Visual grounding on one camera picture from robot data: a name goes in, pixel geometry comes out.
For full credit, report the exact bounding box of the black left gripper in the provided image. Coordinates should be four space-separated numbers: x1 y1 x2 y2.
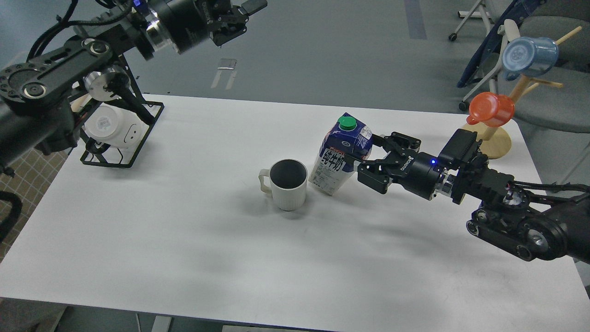
157 0 268 54

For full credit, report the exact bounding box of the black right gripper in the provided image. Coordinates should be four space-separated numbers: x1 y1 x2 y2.
344 132 447 201

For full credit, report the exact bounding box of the blue white milk carton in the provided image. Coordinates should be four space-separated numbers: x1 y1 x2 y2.
308 112 373 196

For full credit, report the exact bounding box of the white ribbed mug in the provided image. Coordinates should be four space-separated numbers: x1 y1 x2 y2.
258 159 307 211

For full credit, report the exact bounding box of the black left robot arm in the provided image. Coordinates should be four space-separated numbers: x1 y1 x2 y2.
1 0 268 177

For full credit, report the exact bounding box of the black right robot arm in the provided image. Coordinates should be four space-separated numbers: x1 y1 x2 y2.
345 129 590 263

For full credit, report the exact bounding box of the wooden cup tree stand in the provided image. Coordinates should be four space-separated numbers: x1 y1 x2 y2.
463 20 583 159

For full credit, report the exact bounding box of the orange plastic cup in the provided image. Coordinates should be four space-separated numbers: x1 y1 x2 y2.
466 92 515 127

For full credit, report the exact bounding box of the blue plastic cup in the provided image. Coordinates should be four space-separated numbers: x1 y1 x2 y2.
501 36 559 81

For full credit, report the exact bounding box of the blue folding chair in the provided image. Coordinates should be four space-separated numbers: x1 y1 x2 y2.
448 0 546 112

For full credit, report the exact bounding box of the white mug on rack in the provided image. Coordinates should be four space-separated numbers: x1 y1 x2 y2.
83 104 145 148

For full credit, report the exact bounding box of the beige checked cloth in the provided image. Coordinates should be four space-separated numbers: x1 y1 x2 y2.
0 149 68 260

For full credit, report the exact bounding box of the black wire cup rack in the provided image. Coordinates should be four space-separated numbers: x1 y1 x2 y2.
80 65 164 168

